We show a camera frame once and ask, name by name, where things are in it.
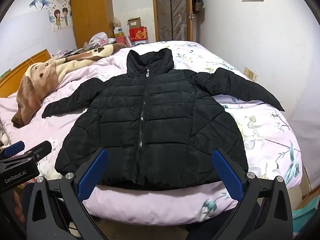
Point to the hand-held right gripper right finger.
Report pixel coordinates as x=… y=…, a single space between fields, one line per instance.
x=226 y=175

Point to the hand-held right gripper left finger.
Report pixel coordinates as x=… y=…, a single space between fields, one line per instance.
x=92 y=175

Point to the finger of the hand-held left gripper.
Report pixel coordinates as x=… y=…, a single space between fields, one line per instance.
x=15 y=147
x=40 y=149

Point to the black puffer jacket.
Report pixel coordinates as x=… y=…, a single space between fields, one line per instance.
x=162 y=120

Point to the person's left hand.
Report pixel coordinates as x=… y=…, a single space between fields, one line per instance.
x=18 y=205

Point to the pink floral quilt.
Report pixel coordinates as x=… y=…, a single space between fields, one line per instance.
x=262 y=130

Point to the wooden headboard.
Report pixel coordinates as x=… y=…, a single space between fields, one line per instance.
x=15 y=72

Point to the brown dog print blanket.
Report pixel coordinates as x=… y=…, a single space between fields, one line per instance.
x=50 y=70

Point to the flat cardboard box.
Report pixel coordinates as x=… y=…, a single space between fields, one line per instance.
x=310 y=198

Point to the white plastic bag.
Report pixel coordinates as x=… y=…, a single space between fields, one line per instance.
x=98 y=38

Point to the pink plastic bin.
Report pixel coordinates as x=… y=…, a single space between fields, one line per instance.
x=121 y=41

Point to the blue and white box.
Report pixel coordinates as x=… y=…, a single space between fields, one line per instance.
x=118 y=32

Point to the wooden wardrobe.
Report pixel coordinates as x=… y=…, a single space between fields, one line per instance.
x=90 y=15

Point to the clear snack bag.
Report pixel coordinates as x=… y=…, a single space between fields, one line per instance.
x=117 y=23

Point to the red gift box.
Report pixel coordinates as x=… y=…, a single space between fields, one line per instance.
x=138 y=33

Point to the open cardboard box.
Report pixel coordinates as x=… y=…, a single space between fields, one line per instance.
x=133 y=23

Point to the wooden framed glass door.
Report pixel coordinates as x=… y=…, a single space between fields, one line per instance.
x=170 y=10

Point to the beige wall socket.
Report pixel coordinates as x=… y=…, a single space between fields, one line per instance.
x=250 y=74
x=255 y=77
x=246 y=70

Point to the cartoon couple wall sticker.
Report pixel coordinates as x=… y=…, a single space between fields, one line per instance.
x=60 y=17

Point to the blue flower wall sticker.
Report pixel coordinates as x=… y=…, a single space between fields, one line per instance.
x=41 y=2

